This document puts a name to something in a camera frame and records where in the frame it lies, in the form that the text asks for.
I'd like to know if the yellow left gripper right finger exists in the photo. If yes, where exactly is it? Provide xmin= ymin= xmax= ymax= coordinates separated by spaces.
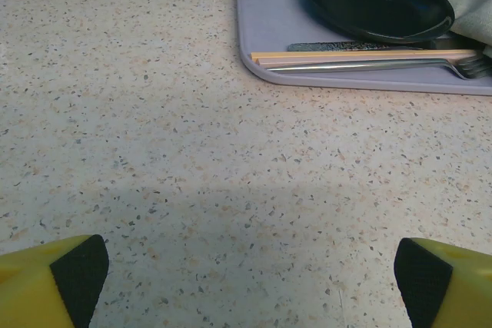
xmin=394 ymin=237 xmax=492 ymax=328

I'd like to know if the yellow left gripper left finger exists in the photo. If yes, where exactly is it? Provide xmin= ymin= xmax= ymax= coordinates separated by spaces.
xmin=0 ymin=234 xmax=110 ymax=328

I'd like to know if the silver metal fork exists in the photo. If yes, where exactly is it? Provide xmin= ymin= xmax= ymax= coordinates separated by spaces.
xmin=267 ymin=55 xmax=492 ymax=80

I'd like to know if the black round plate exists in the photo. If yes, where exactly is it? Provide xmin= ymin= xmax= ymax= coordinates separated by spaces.
xmin=300 ymin=0 xmax=456 ymax=45

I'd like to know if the lavender plastic tray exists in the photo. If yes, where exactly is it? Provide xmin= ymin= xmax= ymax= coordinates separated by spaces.
xmin=234 ymin=0 xmax=492 ymax=97

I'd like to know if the knife with speckled handle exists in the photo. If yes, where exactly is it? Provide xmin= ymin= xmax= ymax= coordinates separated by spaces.
xmin=287 ymin=38 xmax=485 ymax=52

